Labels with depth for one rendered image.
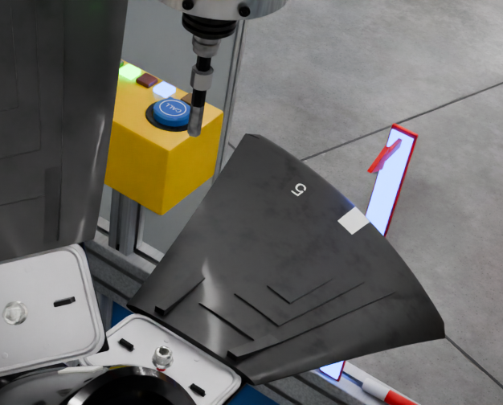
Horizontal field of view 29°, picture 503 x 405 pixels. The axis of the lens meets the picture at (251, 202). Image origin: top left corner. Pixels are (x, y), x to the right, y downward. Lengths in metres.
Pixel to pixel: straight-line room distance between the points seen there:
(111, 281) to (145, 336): 0.56
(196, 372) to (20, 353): 0.12
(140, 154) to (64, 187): 0.46
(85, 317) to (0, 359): 0.05
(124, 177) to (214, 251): 0.35
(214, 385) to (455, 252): 2.06
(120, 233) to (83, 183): 0.61
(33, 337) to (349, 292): 0.26
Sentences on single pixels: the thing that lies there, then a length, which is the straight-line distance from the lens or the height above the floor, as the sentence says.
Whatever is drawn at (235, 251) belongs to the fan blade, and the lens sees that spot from 0.71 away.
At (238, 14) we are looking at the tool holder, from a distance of 0.42.
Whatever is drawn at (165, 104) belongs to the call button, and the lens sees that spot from 1.02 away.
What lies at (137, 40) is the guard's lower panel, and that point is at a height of 0.73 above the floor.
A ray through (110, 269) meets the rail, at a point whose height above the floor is 0.83.
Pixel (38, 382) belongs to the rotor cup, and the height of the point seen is 1.24.
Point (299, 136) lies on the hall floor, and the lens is 2.90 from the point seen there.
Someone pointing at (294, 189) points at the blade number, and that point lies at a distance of 0.78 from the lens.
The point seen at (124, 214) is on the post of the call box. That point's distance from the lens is 1.12.
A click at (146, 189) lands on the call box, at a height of 1.01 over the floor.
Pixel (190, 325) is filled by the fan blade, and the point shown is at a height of 1.19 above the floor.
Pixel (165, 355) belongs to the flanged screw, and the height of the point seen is 1.20.
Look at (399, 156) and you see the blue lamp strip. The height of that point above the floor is 1.17.
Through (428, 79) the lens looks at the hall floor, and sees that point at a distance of 3.34.
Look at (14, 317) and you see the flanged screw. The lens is 0.56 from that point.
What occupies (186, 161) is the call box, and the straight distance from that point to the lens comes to 1.02.
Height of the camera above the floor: 1.66
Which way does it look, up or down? 39 degrees down
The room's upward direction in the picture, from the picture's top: 11 degrees clockwise
